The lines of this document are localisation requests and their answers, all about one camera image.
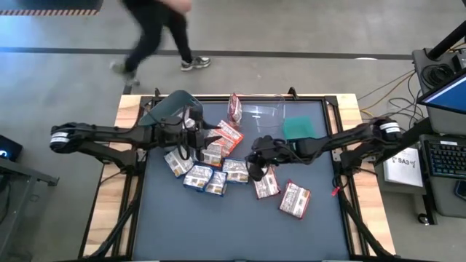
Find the dark grey plastic bin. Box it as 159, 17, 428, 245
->
137, 90, 204, 127

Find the red Maruchan ramen pack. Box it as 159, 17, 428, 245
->
226, 92, 244, 127
278, 179, 312, 221
253, 165, 282, 200

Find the black stand beam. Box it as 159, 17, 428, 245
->
398, 116, 436, 150

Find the person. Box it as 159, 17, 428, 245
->
108, 0, 212, 87

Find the black keyboard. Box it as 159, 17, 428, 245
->
424, 140, 466, 179

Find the black mat with hazard stripe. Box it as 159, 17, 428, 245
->
0, 0, 105, 16

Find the black stand pole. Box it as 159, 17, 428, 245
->
427, 22, 466, 61

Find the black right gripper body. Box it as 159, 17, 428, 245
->
248, 134, 292, 183

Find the coiled black cable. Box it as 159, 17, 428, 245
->
421, 63, 455, 87

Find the black electronic device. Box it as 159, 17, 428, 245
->
0, 134, 23, 163

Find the grey metal stand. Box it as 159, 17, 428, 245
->
0, 156, 60, 262

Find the dark computer mouse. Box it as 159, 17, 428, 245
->
454, 180, 466, 202

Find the black floor cable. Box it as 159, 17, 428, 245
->
378, 72, 427, 124

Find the yellow floor cable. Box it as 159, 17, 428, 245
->
358, 68, 416, 112

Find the blue Maruchan ramen pack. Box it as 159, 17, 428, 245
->
204, 170, 229, 198
182, 163, 215, 193
221, 158, 250, 184
163, 147, 195, 179

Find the green translucent plastic bin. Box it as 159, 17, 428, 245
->
283, 116, 317, 141

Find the white paper sheet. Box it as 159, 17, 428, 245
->
384, 147, 425, 188

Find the grey computer cart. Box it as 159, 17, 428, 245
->
412, 47, 466, 219

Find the clear plastic bin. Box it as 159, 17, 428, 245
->
227, 92, 287, 138

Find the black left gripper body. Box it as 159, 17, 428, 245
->
173, 104, 207, 156

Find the monitor with blue screen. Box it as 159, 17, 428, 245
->
416, 72, 466, 116

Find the black metal table frame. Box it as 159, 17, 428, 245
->
78, 87, 398, 262

